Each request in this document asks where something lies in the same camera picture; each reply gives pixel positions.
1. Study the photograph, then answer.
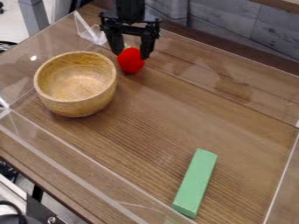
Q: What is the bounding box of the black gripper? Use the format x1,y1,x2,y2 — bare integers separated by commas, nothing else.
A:
99,11,161,60

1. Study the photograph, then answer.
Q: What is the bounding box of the red plush strawberry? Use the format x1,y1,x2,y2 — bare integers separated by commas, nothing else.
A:
116,45,145,74

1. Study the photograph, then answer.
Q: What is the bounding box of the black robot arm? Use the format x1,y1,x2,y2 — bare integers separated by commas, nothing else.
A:
99,0,160,60

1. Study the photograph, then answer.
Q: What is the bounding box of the wooden bowl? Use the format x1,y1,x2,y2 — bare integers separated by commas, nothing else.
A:
33,51,117,117

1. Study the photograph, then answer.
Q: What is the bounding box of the green rectangular block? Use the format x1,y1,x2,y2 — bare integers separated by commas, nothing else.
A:
172,149,218,219

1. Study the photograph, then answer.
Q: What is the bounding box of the clear acrylic corner bracket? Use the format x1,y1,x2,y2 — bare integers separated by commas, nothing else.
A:
73,10,108,46

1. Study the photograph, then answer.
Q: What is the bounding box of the grey post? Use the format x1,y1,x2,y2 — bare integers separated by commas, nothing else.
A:
17,0,51,36

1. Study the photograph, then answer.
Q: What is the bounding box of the clear acrylic front wall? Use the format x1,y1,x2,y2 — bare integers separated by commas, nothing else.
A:
0,104,195,224

